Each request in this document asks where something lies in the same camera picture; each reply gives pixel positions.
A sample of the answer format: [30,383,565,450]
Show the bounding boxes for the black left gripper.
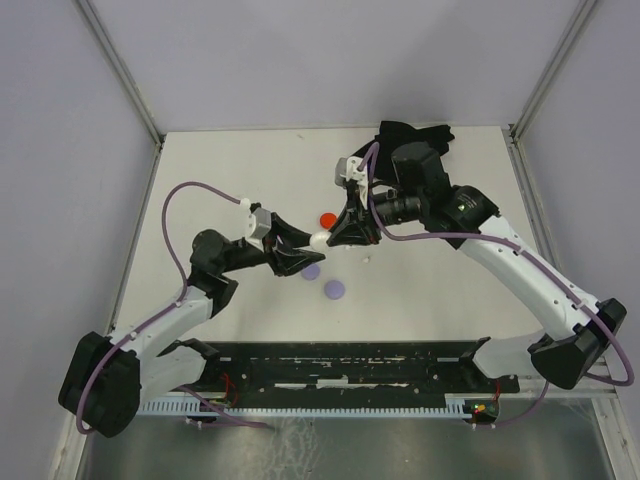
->
[220,211,325,277]

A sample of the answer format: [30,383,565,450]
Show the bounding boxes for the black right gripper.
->
[327,183,425,247]

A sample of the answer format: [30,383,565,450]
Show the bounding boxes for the purple charging case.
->
[301,264,321,281]
[323,280,346,300]

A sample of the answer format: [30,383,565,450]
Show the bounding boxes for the white round charging case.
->
[309,231,331,253]

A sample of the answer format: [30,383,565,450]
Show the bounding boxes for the orange round charging case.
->
[319,212,337,229]

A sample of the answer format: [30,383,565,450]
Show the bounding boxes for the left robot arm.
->
[58,209,330,438]

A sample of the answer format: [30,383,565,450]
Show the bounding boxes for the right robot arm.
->
[325,142,627,391]

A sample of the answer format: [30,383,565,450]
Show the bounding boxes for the black cloth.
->
[353,120,455,185]

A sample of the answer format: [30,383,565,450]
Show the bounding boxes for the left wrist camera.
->
[239,198,272,251]

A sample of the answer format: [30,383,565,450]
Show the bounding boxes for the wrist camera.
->
[239,198,272,251]
[334,156,369,206]

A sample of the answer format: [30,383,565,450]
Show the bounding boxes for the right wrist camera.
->
[334,156,369,206]

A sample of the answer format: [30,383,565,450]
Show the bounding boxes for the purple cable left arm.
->
[74,180,274,435]

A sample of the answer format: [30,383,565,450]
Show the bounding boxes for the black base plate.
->
[189,341,520,406]

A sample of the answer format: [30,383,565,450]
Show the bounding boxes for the blue-white cable duct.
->
[137,393,498,420]

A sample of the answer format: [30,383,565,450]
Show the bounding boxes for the aluminium frame rail left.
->
[72,0,165,145]

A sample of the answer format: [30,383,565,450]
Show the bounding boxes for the aluminium frame rail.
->
[72,0,165,145]
[509,0,601,144]

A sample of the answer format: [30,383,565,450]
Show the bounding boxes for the aluminium frame rail right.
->
[509,0,601,144]

